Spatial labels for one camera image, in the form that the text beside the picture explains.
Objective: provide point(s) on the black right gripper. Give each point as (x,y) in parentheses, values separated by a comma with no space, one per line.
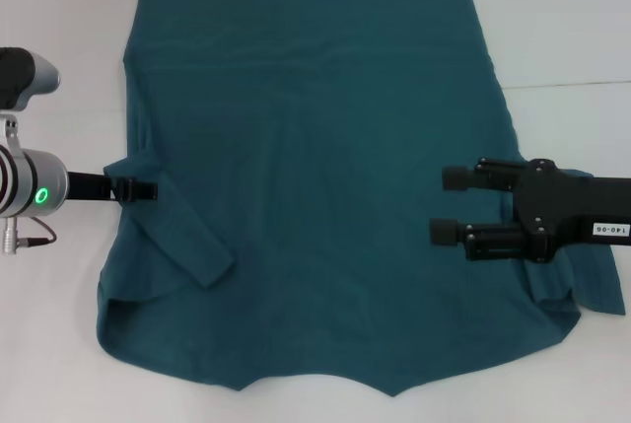
(567,211)

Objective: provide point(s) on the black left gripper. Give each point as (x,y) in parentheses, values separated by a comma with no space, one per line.
(89,186)

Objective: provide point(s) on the teal blue t-shirt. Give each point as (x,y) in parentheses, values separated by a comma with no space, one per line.
(320,147)

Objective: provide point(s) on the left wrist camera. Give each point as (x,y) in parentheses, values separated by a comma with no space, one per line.
(20,78)

